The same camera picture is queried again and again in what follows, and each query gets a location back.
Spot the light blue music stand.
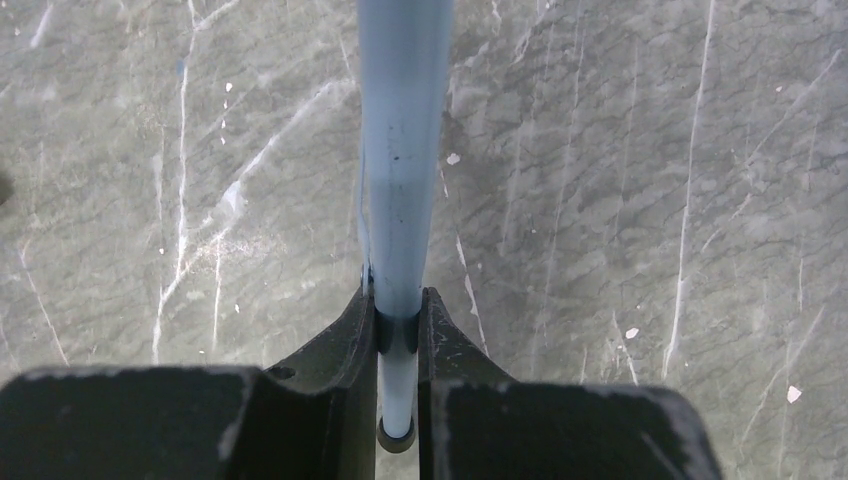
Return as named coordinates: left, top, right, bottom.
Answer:
left=357, top=1, right=454, bottom=454

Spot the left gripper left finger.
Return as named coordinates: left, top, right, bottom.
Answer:
left=1, top=292, right=377, bottom=479

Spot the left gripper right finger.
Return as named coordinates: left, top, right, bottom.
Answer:
left=418, top=288, right=723, bottom=479

